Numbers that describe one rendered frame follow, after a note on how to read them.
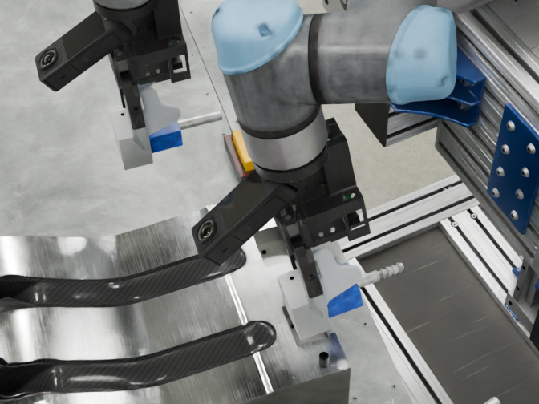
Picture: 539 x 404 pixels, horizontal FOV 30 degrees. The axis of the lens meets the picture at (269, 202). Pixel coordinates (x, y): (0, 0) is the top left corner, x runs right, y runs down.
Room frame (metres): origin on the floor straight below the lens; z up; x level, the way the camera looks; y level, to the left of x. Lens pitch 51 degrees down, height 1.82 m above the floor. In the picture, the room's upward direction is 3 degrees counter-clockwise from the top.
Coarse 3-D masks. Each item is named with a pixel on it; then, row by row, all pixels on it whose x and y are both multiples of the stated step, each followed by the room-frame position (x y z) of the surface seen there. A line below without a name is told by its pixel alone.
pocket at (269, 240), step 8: (264, 232) 0.71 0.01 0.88; (272, 232) 0.71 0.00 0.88; (256, 240) 0.71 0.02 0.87; (264, 240) 0.71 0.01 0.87; (272, 240) 0.71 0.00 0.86; (280, 240) 0.71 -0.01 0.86; (264, 248) 0.70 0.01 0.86; (272, 248) 0.70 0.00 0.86; (280, 248) 0.70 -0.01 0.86; (264, 256) 0.69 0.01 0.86; (272, 256) 0.69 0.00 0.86; (280, 256) 0.69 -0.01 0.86; (264, 264) 0.68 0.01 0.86; (272, 264) 0.68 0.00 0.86
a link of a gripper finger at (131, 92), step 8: (120, 72) 0.80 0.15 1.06; (128, 80) 0.79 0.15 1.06; (128, 88) 0.79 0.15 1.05; (136, 88) 0.79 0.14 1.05; (128, 96) 0.78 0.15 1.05; (136, 96) 0.79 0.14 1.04; (128, 104) 0.78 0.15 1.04; (136, 104) 0.78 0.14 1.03; (128, 112) 0.79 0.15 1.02; (136, 112) 0.78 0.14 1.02; (136, 120) 0.78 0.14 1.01; (136, 128) 0.79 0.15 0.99
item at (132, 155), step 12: (120, 120) 0.83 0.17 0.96; (180, 120) 0.85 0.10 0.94; (192, 120) 0.85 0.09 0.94; (204, 120) 0.85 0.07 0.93; (216, 120) 0.85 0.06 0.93; (120, 132) 0.81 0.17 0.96; (156, 132) 0.82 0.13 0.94; (168, 132) 0.82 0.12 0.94; (180, 132) 0.83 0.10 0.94; (120, 144) 0.80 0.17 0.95; (132, 144) 0.81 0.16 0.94; (156, 144) 0.82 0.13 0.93; (168, 144) 0.82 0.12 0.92; (180, 144) 0.82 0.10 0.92; (120, 156) 0.82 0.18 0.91; (132, 156) 0.81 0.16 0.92; (144, 156) 0.81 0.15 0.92
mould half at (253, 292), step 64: (0, 256) 0.66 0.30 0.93; (64, 256) 0.68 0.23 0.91; (128, 256) 0.69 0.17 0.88; (256, 256) 0.67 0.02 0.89; (0, 320) 0.58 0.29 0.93; (64, 320) 0.58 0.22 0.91; (128, 320) 0.60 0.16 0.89; (192, 320) 0.60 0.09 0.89; (256, 320) 0.59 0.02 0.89; (192, 384) 0.52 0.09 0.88; (256, 384) 0.51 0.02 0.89; (320, 384) 0.51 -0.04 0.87
